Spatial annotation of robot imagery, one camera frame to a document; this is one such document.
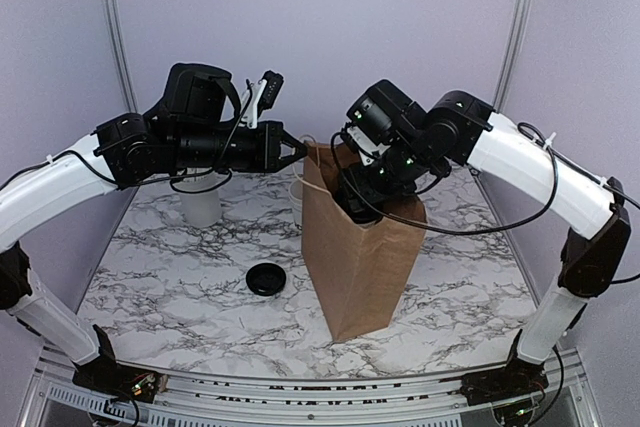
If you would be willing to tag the right aluminium frame post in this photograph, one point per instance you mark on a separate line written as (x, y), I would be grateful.
(514, 43)

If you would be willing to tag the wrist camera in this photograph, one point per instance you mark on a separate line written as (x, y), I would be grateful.
(367, 149)
(260, 96)

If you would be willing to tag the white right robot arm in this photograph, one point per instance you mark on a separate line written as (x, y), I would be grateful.
(467, 131)

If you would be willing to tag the left aluminium frame post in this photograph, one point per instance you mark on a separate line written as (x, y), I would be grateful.
(117, 45)

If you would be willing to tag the aluminium frame post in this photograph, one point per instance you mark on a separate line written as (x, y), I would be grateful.
(514, 43)
(117, 45)

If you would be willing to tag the brown paper takeout bag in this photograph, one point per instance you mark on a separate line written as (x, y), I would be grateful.
(358, 271)

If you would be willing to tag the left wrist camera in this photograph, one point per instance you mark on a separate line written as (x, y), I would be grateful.
(260, 96)

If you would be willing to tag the stack of white paper cups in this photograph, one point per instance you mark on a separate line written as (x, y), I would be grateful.
(296, 199)

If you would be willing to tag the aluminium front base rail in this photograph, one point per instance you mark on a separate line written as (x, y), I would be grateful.
(161, 397)

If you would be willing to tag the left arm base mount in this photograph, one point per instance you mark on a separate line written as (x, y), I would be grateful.
(117, 379)

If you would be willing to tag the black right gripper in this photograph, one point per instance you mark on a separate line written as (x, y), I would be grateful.
(361, 192)

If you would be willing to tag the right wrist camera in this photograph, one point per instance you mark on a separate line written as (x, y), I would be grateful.
(367, 149)

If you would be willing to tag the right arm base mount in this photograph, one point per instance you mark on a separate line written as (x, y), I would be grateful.
(515, 379)

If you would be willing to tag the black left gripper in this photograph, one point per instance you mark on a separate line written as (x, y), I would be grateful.
(268, 159)

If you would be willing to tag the white container with sachets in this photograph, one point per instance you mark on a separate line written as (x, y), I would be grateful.
(200, 203)

